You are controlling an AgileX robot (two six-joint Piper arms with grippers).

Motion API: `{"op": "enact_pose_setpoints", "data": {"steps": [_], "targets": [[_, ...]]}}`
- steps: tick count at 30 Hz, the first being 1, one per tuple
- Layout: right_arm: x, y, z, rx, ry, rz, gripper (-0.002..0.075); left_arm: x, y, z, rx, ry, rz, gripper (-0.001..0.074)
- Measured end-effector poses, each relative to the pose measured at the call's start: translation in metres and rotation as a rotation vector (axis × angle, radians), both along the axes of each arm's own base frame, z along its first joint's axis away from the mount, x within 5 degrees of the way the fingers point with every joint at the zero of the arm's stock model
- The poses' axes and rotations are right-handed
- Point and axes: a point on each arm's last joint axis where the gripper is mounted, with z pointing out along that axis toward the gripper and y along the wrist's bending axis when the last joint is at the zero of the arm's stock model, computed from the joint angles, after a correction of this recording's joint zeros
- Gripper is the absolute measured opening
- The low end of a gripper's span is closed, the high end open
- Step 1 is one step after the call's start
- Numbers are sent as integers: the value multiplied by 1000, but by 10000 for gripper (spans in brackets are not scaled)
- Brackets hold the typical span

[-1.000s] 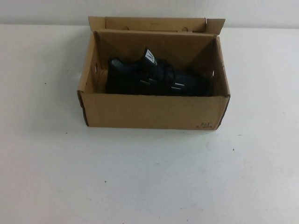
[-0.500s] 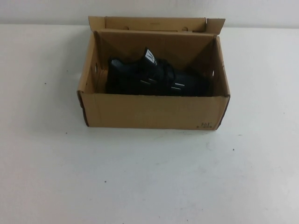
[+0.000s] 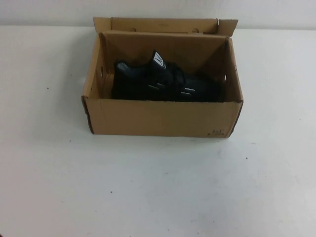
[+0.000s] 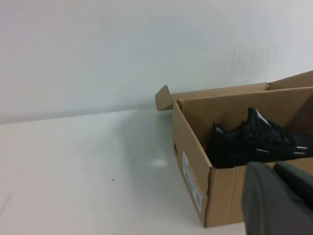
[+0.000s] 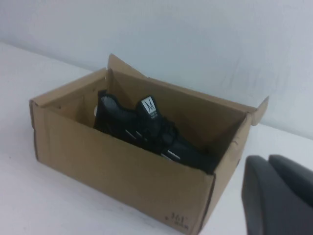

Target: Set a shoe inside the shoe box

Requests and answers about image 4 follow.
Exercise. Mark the brown cardboard shoe box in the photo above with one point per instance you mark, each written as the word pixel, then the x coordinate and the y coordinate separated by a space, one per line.
pixel 220 195

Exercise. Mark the black knit sneaker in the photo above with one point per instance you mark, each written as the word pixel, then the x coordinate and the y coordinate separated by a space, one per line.
pixel 244 147

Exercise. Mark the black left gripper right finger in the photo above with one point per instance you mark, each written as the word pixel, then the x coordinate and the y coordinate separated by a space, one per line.
pixel 298 178

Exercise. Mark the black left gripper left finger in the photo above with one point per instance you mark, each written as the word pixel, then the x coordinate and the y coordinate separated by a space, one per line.
pixel 274 210

